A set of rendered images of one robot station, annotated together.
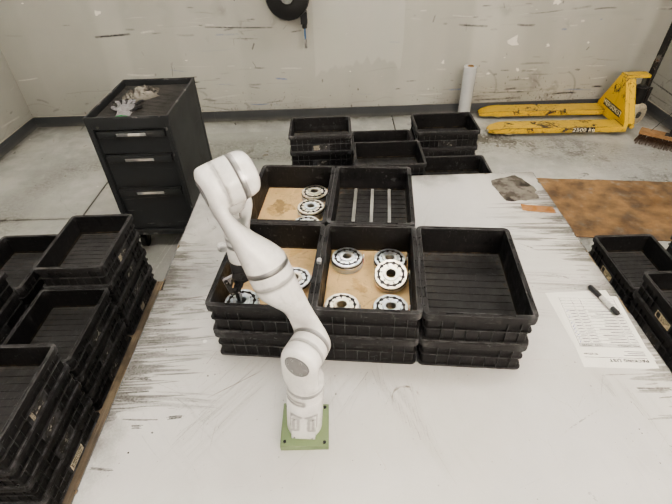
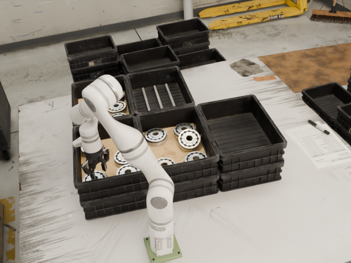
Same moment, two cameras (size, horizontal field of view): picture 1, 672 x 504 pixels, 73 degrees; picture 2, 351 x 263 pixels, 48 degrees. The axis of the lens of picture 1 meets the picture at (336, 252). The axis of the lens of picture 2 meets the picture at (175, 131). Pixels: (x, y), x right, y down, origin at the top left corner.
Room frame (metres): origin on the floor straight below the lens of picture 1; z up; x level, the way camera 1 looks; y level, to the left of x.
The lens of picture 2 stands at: (-0.30, 0.27, 2.05)
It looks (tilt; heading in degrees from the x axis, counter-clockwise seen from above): 39 degrees down; 344
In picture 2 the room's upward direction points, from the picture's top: 5 degrees counter-clockwise
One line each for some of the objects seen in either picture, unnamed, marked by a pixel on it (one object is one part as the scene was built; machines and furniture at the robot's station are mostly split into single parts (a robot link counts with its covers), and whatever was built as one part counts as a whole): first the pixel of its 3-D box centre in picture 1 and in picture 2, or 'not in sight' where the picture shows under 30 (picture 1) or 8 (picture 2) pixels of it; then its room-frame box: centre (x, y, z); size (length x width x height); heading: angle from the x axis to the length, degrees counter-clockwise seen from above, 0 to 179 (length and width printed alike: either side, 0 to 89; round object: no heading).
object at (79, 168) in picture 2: (273, 275); (109, 157); (1.06, 0.20, 0.87); 0.40 x 0.30 x 0.11; 174
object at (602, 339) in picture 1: (600, 326); (320, 143); (0.94, -0.83, 0.70); 0.33 x 0.23 x 0.01; 179
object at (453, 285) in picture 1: (467, 282); (238, 133); (1.00, -0.40, 0.87); 0.40 x 0.30 x 0.11; 174
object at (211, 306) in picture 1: (271, 263); (107, 148); (1.06, 0.20, 0.92); 0.40 x 0.30 x 0.02; 174
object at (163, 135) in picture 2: (347, 257); (155, 134); (1.15, -0.04, 0.86); 0.10 x 0.10 x 0.01
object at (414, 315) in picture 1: (368, 266); (174, 136); (1.03, -0.10, 0.92); 0.40 x 0.30 x 0.02; 174
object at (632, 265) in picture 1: (633, 277); (331, 112); (1.62, -1.47, 0.26); 0.40 x 0.30 x 0.23; 179
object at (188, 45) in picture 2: (440, 153); (184, 51); (2.78, -0.73, 0.37); 0.40 x 0.30 x 0.45; 89
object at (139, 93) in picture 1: (142, 91); not in sight; (2.73, 1.12, 0.88); 0.29 x 0.22 x 0.03; 179
